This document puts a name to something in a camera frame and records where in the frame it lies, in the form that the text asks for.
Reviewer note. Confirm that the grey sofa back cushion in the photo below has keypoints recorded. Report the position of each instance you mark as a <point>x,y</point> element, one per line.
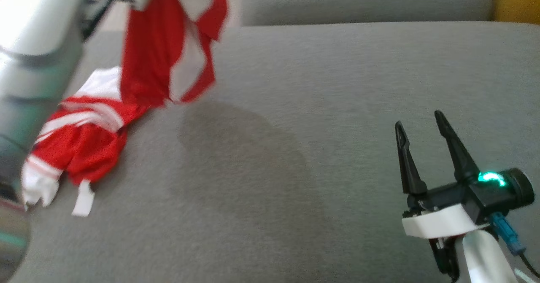
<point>363,0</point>

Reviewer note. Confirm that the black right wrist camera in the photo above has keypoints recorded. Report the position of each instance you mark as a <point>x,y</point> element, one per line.
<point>514,192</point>

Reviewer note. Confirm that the silver-white left robot arm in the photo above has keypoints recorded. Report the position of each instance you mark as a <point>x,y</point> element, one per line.
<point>33,42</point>

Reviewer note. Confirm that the grey fabric sofa seat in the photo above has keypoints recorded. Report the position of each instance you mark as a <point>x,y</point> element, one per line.
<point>295,148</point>

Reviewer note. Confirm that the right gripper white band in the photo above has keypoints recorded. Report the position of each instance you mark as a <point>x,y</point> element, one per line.
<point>443,222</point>

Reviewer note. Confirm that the red shorts with white stripes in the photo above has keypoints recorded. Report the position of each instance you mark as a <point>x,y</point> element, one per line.
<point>147,42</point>

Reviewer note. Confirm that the red basketball jersey white sleeves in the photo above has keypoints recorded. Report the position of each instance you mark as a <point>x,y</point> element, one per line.
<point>84,148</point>

